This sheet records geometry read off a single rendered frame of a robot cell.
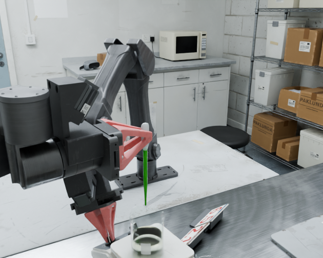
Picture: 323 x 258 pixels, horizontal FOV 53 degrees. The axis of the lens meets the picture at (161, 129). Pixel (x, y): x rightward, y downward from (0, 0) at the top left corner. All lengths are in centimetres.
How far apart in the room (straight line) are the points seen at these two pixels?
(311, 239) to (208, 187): 32
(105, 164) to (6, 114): 14
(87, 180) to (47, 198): 42
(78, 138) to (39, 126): 5
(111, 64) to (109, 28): 283
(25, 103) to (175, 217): 58
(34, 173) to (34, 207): 56
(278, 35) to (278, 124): 80
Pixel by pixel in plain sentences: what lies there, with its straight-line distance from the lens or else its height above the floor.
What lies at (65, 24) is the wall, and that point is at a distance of 348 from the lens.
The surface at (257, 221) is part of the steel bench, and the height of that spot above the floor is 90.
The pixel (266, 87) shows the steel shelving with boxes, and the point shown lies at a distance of 318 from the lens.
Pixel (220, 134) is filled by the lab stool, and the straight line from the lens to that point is 217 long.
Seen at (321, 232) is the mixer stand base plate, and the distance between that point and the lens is 90.
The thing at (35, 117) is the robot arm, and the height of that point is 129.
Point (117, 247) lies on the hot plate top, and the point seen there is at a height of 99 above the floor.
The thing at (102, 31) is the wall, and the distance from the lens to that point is 357.
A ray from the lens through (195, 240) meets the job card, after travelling 79.
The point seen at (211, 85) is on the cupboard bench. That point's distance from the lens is 358.
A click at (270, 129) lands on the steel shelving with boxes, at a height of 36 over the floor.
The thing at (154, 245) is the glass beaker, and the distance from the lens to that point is 60.
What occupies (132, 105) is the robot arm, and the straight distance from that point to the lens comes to 91.
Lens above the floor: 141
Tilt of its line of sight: 20 degrees down
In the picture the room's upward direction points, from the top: straight up
